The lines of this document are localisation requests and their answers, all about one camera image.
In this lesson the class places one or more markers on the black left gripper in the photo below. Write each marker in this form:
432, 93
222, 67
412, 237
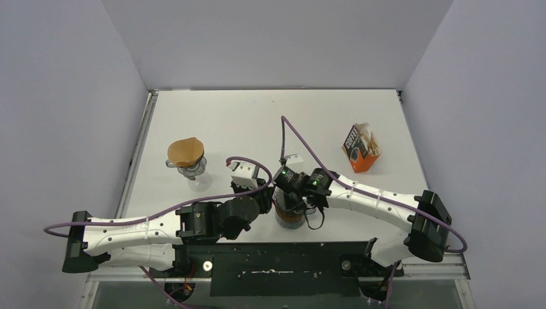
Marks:
264, 199

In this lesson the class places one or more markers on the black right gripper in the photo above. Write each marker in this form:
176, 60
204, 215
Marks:
291, 205

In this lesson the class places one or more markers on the clear glass pitcher with handle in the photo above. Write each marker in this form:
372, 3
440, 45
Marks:
289, 221

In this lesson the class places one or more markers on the clear plastic coffee dripper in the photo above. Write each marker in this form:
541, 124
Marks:
191, 172

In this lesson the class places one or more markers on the brown paper coffee filter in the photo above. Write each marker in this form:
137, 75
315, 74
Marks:
186, 152

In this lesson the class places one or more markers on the orange black coffee filter box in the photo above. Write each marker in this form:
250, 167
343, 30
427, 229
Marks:
361, 147

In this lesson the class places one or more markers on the clear glass carafe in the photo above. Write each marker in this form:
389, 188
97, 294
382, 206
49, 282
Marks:
200, 183

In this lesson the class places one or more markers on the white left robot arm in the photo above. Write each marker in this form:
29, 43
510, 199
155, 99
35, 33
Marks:
151, 242

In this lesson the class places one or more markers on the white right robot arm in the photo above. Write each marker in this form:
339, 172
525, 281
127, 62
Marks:
422, 220

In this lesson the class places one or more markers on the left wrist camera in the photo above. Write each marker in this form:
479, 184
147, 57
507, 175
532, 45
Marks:
244, 174

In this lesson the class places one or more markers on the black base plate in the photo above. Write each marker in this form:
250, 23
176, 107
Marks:
282, 269

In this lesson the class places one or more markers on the aluminium rail frame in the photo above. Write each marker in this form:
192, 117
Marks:
262, 127

